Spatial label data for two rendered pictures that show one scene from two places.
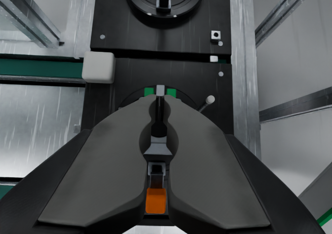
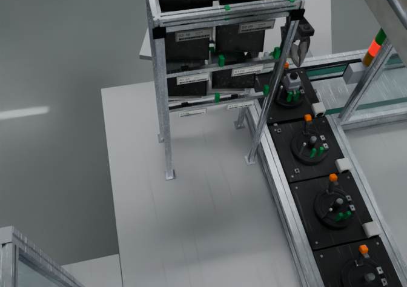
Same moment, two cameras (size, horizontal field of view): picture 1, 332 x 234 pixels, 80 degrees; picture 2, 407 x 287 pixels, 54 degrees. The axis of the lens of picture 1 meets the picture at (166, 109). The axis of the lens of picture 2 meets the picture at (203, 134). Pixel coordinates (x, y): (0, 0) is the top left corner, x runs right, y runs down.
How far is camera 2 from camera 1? 1.45 m
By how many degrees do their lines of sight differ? 42
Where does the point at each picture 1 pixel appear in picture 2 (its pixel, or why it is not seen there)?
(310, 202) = not seen: hidden behind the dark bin
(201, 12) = (288, 141)
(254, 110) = (252, 110)
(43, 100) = (335, 104)
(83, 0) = (341, 139)
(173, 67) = (291, 116)
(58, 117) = (326, 99)
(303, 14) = (221, 189)
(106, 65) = (315, 107)
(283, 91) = (225, 141)
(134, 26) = (313, 128)
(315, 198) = not seen: hidden behind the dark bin
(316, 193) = not seen: hidden behind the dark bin
